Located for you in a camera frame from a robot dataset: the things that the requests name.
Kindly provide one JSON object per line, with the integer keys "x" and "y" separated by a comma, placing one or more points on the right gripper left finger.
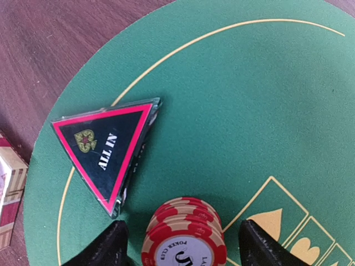
{"x": 108, "y": 248}

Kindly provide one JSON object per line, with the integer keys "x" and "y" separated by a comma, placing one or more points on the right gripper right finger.
{"x": 257, "y": 247}

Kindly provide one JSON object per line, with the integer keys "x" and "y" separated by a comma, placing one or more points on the red chips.
{"x": 184, "y": 231}

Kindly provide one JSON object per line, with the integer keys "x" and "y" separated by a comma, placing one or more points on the black red triangular dealer button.
{"x": 105, "y": 146}

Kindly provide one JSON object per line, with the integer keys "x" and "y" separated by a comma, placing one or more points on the card deck box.
{"x": 13, "y": 179}

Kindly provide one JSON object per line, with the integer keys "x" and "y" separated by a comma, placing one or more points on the round green poker mat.
{"x": 257, "y": 120}

